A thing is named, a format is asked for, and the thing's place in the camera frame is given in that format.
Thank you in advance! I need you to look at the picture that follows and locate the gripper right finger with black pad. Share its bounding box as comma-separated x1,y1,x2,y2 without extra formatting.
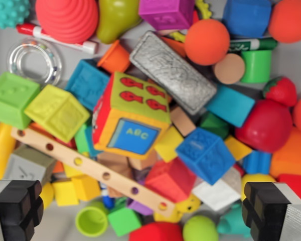
241,182,301,241

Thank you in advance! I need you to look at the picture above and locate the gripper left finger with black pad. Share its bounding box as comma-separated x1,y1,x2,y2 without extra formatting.
0,179,44,241

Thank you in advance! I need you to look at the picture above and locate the fabric cube with red fish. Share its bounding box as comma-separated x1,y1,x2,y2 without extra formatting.
91,71,172,160

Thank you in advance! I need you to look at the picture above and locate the red block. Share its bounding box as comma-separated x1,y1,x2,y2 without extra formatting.
277,173,301,195

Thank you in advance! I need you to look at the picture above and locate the teal rubber toy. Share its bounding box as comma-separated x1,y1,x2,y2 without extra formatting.
217,202,251,239

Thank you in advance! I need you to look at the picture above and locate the gray cube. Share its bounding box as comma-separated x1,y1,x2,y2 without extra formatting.
4,145,56,185

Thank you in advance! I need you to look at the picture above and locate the blue ridged block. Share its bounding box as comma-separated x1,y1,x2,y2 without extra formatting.
242,150,272,175

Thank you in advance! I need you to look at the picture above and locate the yellow wooden cube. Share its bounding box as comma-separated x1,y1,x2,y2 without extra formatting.
71,174,101,201
52,179,80,207

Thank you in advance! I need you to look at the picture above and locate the white block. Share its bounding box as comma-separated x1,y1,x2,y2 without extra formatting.
192,167,241,211

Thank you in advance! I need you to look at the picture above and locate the large orange toy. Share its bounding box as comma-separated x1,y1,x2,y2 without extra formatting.
269,127,301,180

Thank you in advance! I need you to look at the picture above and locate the yellow wooden block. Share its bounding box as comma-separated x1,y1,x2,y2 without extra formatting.
224,135,253,161
154,125,184,163

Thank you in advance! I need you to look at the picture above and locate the lime green ball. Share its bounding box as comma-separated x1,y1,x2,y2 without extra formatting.
182,215,219,241

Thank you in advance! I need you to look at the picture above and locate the green plastic cup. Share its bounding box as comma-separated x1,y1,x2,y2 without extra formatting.
240,49,273,84
75,200,109,238

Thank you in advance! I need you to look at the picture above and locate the yellow smiley toy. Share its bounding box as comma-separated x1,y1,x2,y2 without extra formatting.
153,193,201,223

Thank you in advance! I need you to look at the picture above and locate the blue embossed soft cube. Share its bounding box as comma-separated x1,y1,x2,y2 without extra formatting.
175,127,236,186

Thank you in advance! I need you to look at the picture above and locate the wooden bar with holes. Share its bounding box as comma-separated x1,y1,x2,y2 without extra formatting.
11,127,176,218

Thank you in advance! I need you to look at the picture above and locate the red toy apple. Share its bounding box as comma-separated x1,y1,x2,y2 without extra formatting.
235,99,293,153

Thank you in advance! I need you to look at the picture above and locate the dark green block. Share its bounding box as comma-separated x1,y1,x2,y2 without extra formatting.
199,111,230,139

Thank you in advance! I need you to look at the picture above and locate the lime embossed soft cube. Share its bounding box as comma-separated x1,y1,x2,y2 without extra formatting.
24,84,91,143

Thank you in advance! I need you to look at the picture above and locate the green wooden cube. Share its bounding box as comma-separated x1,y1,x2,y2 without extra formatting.
107,207,142,237

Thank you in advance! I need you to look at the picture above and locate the green embossed soft cube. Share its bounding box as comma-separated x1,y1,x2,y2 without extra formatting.
0,72,42,131

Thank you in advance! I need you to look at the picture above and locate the teal rectangular block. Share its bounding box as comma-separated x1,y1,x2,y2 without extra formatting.
206,85,256,128

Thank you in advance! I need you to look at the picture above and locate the red round toy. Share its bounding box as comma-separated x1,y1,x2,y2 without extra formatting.
129,222,184,241

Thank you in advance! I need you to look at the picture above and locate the red toy strawberry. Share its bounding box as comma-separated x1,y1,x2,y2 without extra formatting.
262,76,298,107

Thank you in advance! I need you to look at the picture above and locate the purple block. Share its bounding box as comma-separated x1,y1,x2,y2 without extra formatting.
126,198,154,216

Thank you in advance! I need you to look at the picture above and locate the brown wooden block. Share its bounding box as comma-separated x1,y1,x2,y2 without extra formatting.
170,106,197,138
127,150,158,171

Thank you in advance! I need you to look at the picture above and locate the wooden cylinder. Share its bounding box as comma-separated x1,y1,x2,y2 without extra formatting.
213,53,246,85

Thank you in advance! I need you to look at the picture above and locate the teal blue embossed cube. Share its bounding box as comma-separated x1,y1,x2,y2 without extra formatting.
64,59,111,112

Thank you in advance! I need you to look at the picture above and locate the green marker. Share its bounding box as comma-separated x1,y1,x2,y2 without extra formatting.
228,37,278,52

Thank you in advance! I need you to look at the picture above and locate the gray whiteboard eraser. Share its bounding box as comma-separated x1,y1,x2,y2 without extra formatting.
129,30,218,116

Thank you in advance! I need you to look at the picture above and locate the red and white marker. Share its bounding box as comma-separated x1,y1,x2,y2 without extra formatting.
16,23,98,55

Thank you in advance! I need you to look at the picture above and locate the orange plastic cup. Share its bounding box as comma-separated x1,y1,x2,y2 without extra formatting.
97,39,131,74

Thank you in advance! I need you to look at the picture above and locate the orange flat block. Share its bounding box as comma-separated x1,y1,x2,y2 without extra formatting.
162,36,188,58

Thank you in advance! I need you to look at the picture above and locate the coral ribbed cone toy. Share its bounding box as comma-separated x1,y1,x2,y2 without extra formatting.
35,0,99,45

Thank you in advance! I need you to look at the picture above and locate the teal bumpy ball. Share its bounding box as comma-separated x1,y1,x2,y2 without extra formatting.
0,0,31,30

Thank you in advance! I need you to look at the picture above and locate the yellow green teether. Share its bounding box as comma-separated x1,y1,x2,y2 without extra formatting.
195,0,213,20

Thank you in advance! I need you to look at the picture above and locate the green toy pear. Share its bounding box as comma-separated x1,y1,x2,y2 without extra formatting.
96,0,142,45

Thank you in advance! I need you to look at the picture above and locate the purple embossed soft cube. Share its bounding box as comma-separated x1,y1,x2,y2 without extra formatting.
138,0,198,31

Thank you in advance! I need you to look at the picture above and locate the yellow plastic ring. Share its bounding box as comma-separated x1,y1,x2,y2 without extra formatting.
0,122,17,185

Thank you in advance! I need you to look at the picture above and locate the clear ring rattle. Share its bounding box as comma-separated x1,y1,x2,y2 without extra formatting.
7,41,62,85

